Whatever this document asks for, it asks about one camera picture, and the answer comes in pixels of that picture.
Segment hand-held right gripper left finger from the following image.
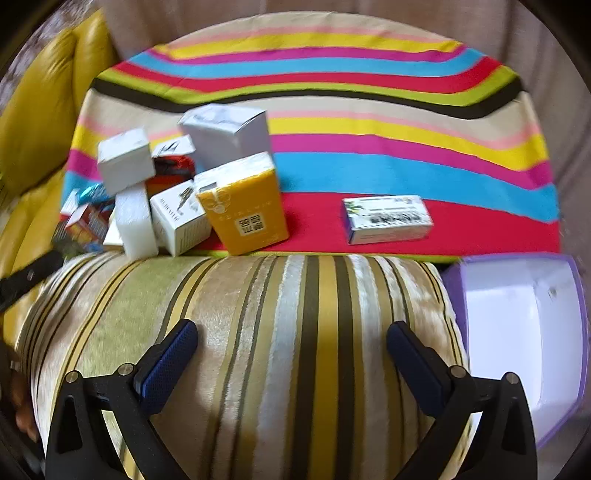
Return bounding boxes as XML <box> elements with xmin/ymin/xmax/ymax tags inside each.
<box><xmin>46</xmin><ymin>318</ymin><xmax>199</xmax><ymax>480</ymax></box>

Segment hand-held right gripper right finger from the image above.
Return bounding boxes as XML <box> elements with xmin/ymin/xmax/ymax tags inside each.
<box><xmin>387</xmin><ymin>320</ymin><xmax>546</xmax><ymax>480</ymax></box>

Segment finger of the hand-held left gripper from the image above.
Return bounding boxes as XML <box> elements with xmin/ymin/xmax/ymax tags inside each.
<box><xmin>0</xmin><ymin>251</ymin><xmax>63</xmax><ymax>310</ymax></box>

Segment purple cardboard storage box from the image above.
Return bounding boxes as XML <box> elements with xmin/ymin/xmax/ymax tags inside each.
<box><xmin>441</xmin><ymin>251</ymin><xmax>585</xmax><ymax>450</ymax></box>

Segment tall plain white box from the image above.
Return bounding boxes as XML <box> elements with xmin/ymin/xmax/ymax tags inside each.
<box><xmin>115</xmin><ymin>181</ymin><xmax>158</xmax><ymax>259</ymax></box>

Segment small white box with sketch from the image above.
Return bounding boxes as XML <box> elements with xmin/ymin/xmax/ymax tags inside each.
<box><xmin>148</xmin><ymin>180</ymin><xmax>213</xmax><ymax>257</ymax></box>

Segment white box with green leaves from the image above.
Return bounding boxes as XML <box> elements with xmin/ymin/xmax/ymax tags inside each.
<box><xmin>342</xmin><ymin>195</ymin><xmax>435</xmax><ymax>245</ymax></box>

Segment small plain white box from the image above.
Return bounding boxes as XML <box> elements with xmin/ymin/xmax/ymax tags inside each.
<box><xmin>97</xmin><ymin>128</ymin><xmax>157</xmax><ymax>197</ymax></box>

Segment yellow box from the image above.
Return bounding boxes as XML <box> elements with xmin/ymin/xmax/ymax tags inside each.
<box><xmin>194</xmin><ymin>151</ymin><xmax>289</xmax><ymax>256</ymax></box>

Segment rainbow strap roll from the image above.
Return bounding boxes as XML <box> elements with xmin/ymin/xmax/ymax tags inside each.
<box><xmin>147</xmin><ymin>156</ymin><xmax>197</xmax><ymax>195</ymax></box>

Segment white box with black logo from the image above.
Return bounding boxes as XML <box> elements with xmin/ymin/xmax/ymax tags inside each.
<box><xmin>152</xmin><ymin>135</ymin><xmax>195</xmax><ymax>160</ymax></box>

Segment large white box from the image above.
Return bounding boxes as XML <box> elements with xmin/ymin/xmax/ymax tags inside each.
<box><xmin>178</xmin><ymin>104</ymin><xmax>273</xmax><ymax>171</ymax></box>

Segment gold green striped cushion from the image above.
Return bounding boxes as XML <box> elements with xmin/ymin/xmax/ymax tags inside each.
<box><xmin>14</xmin><ymin>251</ymin><xmax>472</xmax><ymax>480</ymax></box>

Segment yellow leather sofa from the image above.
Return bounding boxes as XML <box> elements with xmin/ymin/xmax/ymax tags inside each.
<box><xmin>0</xmin><ymin>9</ymin><xmax>118</xmax><ymax>278</ymax></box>

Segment rainbow striped cloth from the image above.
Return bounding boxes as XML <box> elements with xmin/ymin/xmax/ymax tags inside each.
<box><xmin>60</xmin><ymin>21</ymin><xmax>561</xmax><ymax>259</ymax></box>

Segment beige curtain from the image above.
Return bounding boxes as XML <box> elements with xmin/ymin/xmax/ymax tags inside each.
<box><xmin>97</xmin><ymin>0</ymin><xmax>591</xmax><ymax>259</ymax></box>

